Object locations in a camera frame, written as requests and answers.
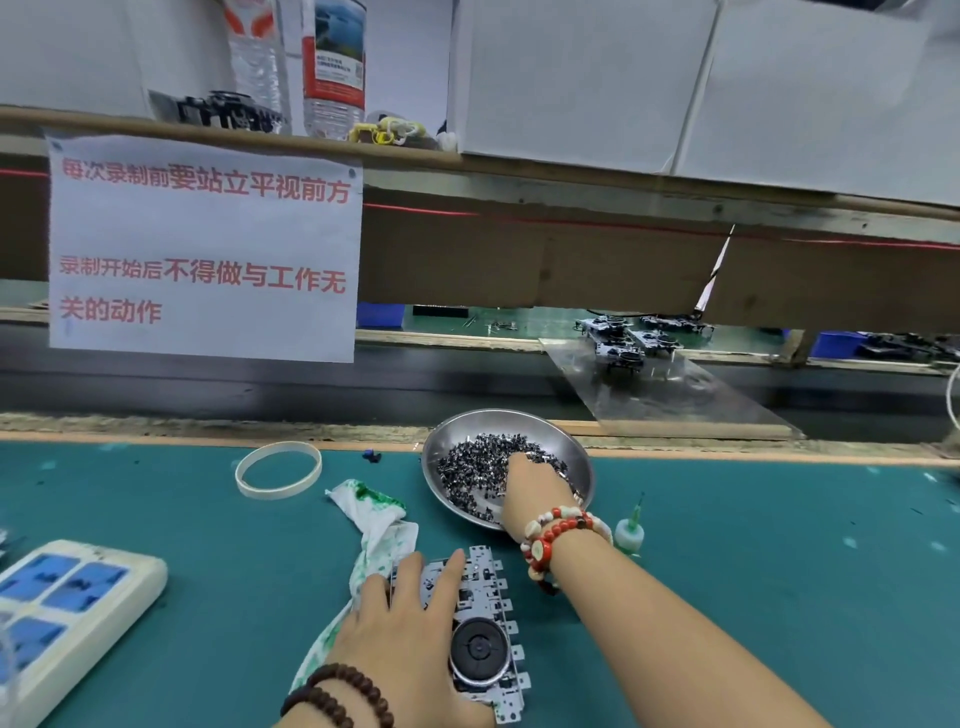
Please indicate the person's right hand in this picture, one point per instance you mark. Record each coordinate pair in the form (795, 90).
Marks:
(543, 495)

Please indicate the person's left hand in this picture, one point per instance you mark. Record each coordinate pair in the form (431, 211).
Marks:
(413, 653)

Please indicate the pile of small metal parts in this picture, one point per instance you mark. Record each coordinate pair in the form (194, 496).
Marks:
(473, 473)

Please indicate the metal mechanism chassis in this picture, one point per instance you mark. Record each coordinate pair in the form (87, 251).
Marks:
(488, 653)

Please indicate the green glue squeeze bottle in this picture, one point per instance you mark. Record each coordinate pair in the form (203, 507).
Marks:
(630, 533)

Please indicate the round metal bowl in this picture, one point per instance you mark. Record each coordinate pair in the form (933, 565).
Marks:
(450, 428)

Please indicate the finished mechanisms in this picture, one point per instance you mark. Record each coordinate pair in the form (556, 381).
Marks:
(630, 338)

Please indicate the black conveyor belt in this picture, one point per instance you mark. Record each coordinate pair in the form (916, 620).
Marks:
(225, 383)

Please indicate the person's right forearm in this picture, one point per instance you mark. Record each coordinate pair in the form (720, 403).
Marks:
(675, 645)

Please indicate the white green-stained cloth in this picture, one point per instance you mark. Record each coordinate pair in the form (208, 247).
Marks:
(375, 518)

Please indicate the small blue cap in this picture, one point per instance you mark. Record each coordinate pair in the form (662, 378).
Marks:
(372, 456)

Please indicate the clear plastic sheet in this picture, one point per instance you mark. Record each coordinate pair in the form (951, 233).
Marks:
(705, 398)

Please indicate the black flat box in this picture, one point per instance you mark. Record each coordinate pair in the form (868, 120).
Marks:
(441, 312)

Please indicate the brown cardboard panel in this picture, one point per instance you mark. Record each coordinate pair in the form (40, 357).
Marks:
(525, 270)

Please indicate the blue plastic bin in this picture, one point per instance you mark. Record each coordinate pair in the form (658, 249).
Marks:
(383, 317)
(840, 345)

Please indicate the wooden shelf beam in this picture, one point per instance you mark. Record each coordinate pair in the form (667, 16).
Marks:
(600, 195)

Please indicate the white blue power strip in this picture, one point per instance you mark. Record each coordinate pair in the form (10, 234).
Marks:
(75, 615)

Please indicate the yellow plastic object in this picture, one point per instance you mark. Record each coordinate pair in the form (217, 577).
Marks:
(393, 132)

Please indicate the white paper sign red text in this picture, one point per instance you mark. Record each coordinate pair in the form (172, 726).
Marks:
(203, 248)

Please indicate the bottle with orange label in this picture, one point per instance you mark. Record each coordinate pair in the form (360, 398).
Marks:
(335, 68)

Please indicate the dark metal device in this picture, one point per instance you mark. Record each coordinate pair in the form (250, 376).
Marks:
(225, 113)

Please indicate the clear plastic bottle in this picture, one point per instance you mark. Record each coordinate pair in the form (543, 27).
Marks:
(258, 60)

